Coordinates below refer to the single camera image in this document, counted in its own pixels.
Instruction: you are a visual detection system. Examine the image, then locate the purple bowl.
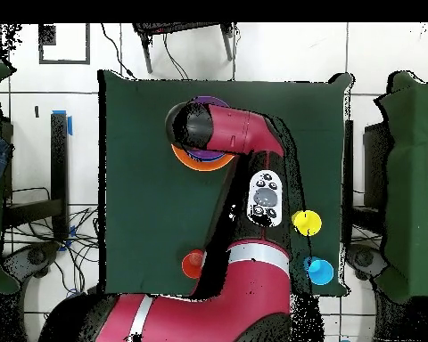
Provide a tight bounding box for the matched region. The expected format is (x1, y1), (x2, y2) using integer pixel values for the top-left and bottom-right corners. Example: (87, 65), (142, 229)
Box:
(186, 94), (233, 161)

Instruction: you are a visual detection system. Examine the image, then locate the large orange bowl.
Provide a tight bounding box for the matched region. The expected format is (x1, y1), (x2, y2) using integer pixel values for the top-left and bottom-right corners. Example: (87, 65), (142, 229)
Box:
(170, 143), (235, 173)

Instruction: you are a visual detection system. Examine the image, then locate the dark green tablecloth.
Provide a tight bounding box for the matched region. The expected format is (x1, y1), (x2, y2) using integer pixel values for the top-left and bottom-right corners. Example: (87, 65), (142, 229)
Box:
(97, 69), (354, 298)

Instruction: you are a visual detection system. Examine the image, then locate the red cup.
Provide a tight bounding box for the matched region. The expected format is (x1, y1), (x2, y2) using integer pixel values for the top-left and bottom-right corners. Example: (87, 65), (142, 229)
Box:
(180, 248), (206, 280)

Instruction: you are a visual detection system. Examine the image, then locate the yellow cup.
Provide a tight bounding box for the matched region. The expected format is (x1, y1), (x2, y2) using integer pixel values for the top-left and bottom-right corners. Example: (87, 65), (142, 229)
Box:
(291, 209), (323, 237)

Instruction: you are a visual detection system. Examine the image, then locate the blue cup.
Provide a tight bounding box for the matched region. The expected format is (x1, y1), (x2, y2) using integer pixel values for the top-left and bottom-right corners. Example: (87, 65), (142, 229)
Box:
(303, 256), (335, 287)

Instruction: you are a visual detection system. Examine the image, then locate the black metal stand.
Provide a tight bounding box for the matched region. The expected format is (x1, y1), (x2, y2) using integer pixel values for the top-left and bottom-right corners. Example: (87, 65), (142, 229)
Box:
(132, 22), (236, 74)

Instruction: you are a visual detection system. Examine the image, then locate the blue tape strip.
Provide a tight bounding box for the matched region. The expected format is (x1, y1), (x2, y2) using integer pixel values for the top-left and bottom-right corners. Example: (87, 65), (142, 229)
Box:
(51, 110), (73, 136)

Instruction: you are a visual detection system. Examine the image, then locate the black floor base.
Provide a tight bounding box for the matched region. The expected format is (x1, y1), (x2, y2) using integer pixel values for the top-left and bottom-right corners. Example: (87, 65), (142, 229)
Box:
(345, 243), (390, 282)
(1, 241), (60, 279)

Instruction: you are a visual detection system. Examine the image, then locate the thin black cable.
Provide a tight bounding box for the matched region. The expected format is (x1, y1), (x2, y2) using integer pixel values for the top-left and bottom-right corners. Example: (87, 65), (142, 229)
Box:
(100, 22), (137, 80)

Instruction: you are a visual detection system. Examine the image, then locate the bundle of cables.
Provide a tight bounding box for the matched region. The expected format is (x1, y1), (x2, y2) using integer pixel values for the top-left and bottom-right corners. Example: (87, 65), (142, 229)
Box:
(3, 206), (101, 297)

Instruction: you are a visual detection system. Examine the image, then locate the black table frame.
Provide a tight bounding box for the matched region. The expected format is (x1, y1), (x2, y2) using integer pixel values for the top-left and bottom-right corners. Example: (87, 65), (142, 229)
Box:
(3, 112), (70, 240)
(362, 122), (393, 215)

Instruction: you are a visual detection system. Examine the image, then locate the grey square frame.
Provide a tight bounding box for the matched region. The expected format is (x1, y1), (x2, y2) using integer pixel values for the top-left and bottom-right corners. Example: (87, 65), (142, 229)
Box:
(38, 22), (91, 66)

